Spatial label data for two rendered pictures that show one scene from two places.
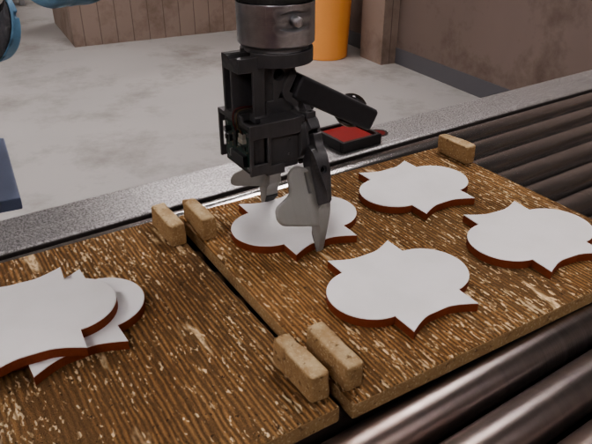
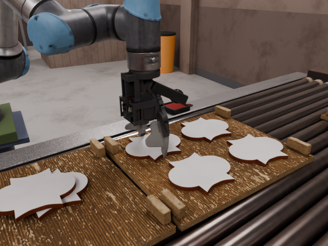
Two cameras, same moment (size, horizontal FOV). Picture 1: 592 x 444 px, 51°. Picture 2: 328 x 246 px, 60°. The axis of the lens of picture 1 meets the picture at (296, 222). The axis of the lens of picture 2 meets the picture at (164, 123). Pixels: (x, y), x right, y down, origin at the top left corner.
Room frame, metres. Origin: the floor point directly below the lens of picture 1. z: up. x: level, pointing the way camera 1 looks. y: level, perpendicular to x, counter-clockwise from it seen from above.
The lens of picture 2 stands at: (-0.02, 0.01, 1.30)
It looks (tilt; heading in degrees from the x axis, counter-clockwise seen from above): 25 degrees down; 357
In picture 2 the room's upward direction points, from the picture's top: straight up
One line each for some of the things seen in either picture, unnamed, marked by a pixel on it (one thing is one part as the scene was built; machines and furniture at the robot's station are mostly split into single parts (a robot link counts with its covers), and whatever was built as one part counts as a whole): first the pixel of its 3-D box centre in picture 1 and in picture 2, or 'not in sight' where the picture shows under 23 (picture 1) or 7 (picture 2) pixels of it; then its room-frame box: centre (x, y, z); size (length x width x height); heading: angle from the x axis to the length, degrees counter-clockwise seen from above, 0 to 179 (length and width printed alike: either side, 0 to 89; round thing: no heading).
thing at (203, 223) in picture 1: (198, 218); (111, 144); (0.61, 0.11, 0.95); 0.06 x 0.02 x 0.03; 31
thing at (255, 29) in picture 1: (277, 25); (144, 60); (0.61, 0.02, 1.16); 0.08 x 0.08 x 0.05
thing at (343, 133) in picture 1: (347, 136); (175, 107); (0.93, -0.08, 0.92); 0.06 x 0.06 x 0.01; 34
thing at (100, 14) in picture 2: not in sight; (102, 23); (0.65, 0.11, 1.24); 0.11 x 0.11 x 0.08; 54
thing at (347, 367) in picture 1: (334, 355); (172, 203); (0.38, -0.03, 0.95); 0.06 x 0.02 x 0.03; 31
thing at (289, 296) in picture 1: (410, 240); (204, 152); (0.60, -0.13, 0.93); 0.41 x 0.35 x 0.02; 121
